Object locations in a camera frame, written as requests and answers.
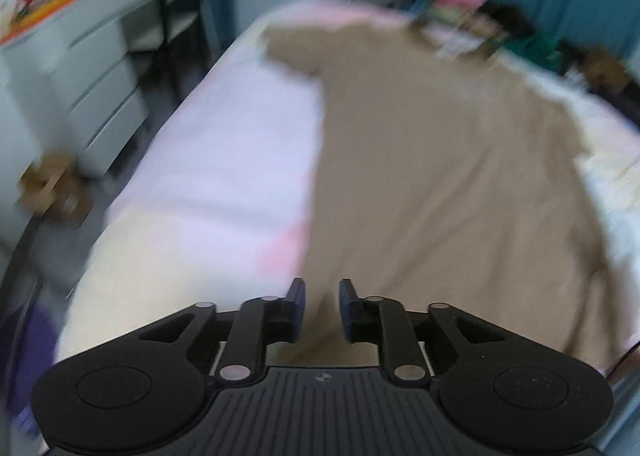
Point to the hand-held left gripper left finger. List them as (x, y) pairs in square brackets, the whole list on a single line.
[(298, 303)]

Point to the cardboard box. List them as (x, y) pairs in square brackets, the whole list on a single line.
[(52, 186)]

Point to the tan printed t-shirt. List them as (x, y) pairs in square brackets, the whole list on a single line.
[(425, 160)]

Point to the beige chair black frame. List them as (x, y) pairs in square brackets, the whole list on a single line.
[(172, 10)]

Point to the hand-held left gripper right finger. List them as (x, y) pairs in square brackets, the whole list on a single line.
[(346, 306)]

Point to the bed with pastel sheet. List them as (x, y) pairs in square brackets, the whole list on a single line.
[(225, 145)]

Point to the green garment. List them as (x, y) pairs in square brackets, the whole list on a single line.
[(537, 50)]

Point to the orange red packet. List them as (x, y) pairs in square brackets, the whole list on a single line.
[(37, 10)]

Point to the brown paper bag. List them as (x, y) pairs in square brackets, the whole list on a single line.
[(606, 68)]

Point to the white drawer desk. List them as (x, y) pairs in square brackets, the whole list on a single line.
[(100, 85)]

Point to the black garment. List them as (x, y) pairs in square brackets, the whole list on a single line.
[(505, 18)]

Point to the purple cloth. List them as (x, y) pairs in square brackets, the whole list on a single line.
[(27, 366)]

